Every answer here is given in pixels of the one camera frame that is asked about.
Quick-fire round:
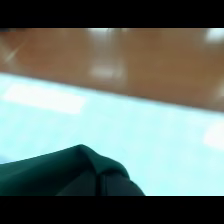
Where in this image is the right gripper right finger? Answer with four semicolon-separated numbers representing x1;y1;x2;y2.
100;171;146;197

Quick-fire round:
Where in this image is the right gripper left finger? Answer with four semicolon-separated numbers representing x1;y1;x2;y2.
56;169;101;197

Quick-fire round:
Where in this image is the dark green garment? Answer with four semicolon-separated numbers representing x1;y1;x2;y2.
0;143;131;197

